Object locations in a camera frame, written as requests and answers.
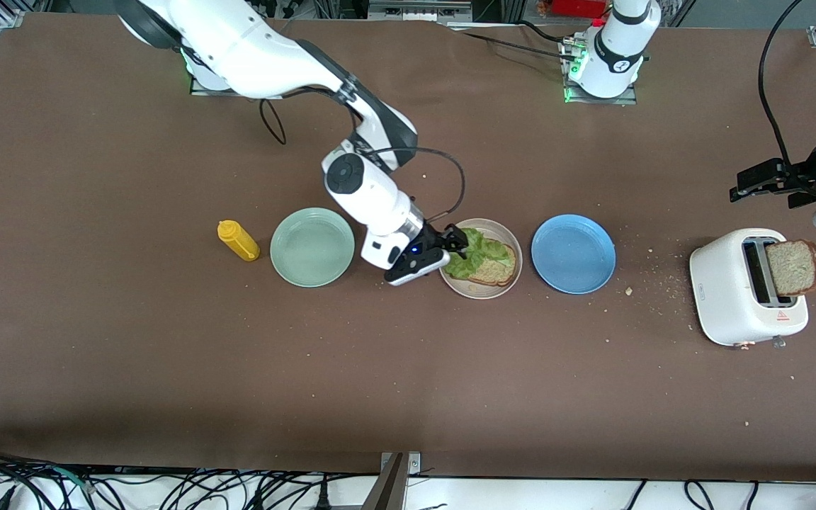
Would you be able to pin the white toaster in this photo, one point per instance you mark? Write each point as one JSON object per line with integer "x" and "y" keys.
{"x": 723, "y": 290}

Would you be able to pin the grey metal box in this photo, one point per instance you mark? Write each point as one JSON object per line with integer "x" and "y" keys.
{"x": 418, "y": 8}

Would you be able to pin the brown bread slice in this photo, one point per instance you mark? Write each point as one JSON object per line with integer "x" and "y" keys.
{"x": 496, "y": 273}
{"x": 797, "y": 269}

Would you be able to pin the small metal table bracket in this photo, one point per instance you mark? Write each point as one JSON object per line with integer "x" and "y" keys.
{"x": 414, "y": 462}

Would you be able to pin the red box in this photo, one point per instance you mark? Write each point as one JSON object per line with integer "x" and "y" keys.
{"x": 578, "y": 7}

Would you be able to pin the green lettuce leaf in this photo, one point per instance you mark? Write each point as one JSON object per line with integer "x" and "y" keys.
{"x": 482, "y": 251}

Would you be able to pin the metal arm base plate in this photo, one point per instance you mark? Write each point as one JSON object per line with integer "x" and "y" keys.
{"x": 599, "y": 100}
{"x": 199, "y": 88}

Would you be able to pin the blue plate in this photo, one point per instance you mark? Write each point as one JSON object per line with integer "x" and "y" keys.
{"x": 573, "y": 253}

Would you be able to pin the grey metal strut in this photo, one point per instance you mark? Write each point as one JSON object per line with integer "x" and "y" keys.
{"x": 388, "y": 489}

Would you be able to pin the mint green plate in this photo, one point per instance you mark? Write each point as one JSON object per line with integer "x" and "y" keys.
{"x": 312, "y": 248}

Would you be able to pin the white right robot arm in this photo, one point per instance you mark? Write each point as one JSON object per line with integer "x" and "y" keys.
{"x": 252, "y": 49}

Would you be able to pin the beige plate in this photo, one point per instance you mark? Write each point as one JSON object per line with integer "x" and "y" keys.
{"x": 482, "y": 292}

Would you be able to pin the yellow mustard squeeze bottle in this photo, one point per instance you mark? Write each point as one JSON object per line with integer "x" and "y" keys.
{"x": 241, "y": 244}

